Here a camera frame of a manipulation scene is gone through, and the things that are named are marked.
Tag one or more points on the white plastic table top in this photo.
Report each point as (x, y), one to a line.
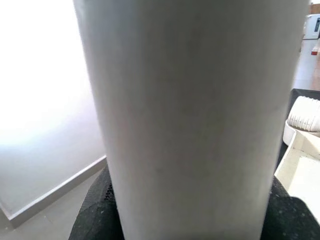
(300, 170)

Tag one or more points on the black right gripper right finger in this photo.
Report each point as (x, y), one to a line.
(287, 217)

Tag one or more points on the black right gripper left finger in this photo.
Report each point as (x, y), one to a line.
(95, 215)

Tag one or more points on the black tablecloth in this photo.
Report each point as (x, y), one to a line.
(296, 92)

